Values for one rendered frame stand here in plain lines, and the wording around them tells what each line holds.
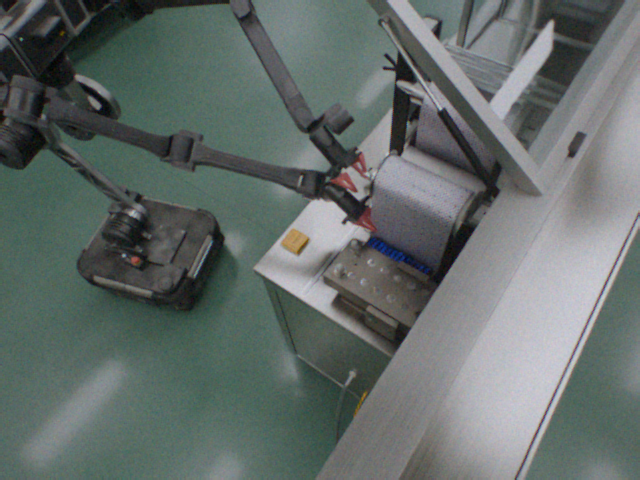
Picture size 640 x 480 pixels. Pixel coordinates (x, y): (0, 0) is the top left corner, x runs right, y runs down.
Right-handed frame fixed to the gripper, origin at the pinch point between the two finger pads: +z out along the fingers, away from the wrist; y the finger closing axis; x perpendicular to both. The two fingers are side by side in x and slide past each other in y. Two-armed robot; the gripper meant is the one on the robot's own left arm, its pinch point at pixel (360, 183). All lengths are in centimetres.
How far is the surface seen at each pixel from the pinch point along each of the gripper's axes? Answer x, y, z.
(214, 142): -188, -57, -38
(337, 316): -16.8, 27.6, 27.0
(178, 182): -186, -20, -35
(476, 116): 63, 18, -12
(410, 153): 7.5, -14.5, 3.4
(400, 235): 3.5, 3.6, 18.2
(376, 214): 1.3, 3.7, 9.2
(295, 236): -32.7, 12.5, 4.0
